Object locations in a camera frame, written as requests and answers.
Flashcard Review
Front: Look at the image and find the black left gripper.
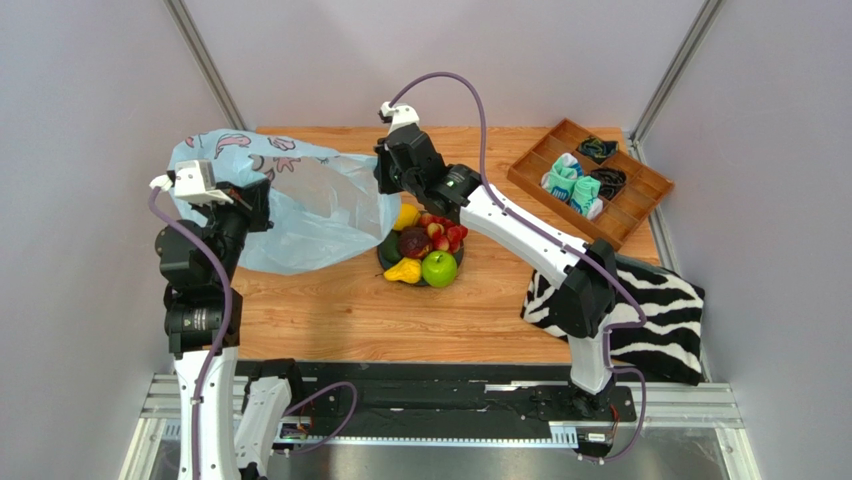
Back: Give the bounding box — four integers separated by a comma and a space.
193, 178, 274, 284

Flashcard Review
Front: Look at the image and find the dark red apple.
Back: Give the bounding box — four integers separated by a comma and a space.
397, 227, 433, 260

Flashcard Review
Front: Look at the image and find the light blue printed plastic bag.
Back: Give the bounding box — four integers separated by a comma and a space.
169, 129, 401, 275

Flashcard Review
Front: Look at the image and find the green apple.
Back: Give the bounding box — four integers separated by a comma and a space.
421, 250, 458, 288

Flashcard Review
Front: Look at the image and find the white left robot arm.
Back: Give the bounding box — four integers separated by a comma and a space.
149, 171, 299, 479

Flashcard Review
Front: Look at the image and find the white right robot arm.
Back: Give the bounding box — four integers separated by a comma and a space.
374, 124, 617, 402

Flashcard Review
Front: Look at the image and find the yellow lemon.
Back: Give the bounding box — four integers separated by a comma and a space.
392, 203, 421, 232

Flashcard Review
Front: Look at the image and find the red strawberry bunch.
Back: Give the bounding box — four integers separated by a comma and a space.
416, 213, 469, 254

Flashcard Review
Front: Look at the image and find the dark green avocado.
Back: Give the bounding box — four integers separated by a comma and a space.
378, 230, 403, 266

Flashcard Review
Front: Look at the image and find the teal white sock left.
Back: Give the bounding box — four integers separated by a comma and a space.
540, 153, 584, 202

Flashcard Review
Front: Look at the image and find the teal white sock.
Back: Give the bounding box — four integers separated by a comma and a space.
568, 176, 603, 220
540, 153, 584, 202

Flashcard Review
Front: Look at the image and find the teal white sock right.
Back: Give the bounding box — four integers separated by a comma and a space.
568, 176, 603, 220

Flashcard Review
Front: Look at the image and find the dark patterned rolled sock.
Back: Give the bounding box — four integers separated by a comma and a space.
577, 136, 619, 165

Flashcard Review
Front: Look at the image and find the black rolled sock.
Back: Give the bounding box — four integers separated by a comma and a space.
589, 168, 628, 201

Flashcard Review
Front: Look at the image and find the zebra striped cloth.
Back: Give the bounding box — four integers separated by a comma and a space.
521, 256, 706, 387

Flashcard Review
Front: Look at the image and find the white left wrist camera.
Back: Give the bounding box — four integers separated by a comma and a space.
149, 159, 234, 205

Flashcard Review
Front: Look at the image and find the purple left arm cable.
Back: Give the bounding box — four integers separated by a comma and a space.
147, 187, 358, 480

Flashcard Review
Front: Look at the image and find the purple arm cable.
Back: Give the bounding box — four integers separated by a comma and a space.
147, 187, 358, 480
389, 71, 648, 464

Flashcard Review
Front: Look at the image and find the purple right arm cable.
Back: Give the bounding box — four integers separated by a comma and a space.
389, 71, 648, 464

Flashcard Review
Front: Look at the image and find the aluminium frame rail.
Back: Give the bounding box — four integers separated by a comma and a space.
118, 372, 761, 480

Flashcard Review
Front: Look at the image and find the left corner aluminium post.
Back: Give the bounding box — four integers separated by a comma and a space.
163, 0, 249, 130

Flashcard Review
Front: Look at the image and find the corner aluminium post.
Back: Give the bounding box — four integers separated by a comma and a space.
629, 0, 726, 143
163, 0, 249, 130

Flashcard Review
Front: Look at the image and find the right corner aluminium post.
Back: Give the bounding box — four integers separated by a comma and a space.
629, 0, 726, 143

